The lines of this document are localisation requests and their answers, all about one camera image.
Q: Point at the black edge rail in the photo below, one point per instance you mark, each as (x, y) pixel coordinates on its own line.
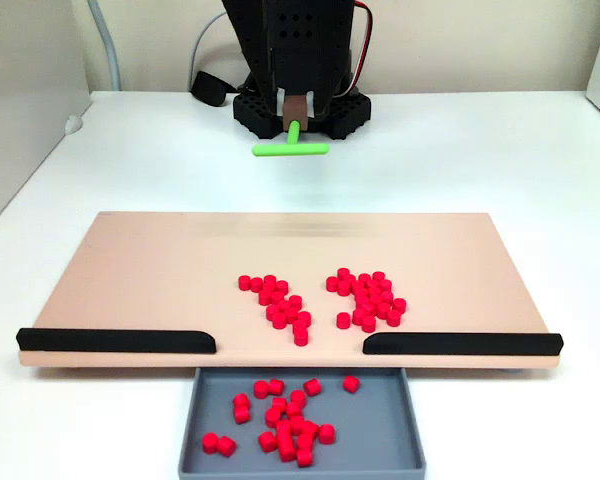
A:
(455, 344)
(105, 341)

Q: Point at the tan flat board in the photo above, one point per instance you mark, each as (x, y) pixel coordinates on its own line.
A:
(130, 275)

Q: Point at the grey shallow tray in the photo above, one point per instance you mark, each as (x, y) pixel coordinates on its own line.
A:
(380, 440)

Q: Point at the green T-shaped pusher tool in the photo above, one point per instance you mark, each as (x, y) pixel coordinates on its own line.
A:
(290, 149)

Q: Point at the red cylindrical granule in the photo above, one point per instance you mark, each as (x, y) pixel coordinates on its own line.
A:
(297, 425)
(369, 308)
(382, 309)
(350, 384)
(304, 457)
(362, 300)
(285, 305)
(361, 291)
(375, 299)
(240, 401)
(368, 324)
(261, 389)
(268, 290)
(293, 410)
(226, 446)
(256, 285)
(358, 316)
(350, 279)
(298, 398)
(386, 297)
(343, 273)
(291, 315)
(312, 386)
(326, 433)
(273, 417)
(300, 329)
(241, 414)
(245, 282)
(332, 284)
(281, 286)
(393, 317)
(210, 442)
(276, 386)
(279, 404)
(358, 284)
(304, 318)
(286, 452)
(310, 429)
(265, 299)
(364, 278)
(344, 287)
(269, 280)
(300, 338)
(272, 312)
(373, 283)
(267, 441)
(283, 428)
(343, 320)
(279, 320)
(295, 301)
(284, 439)
(305, 441)
(277, 296)
(399, 305)
(385, 286)
(374, 290)
(378, 276)

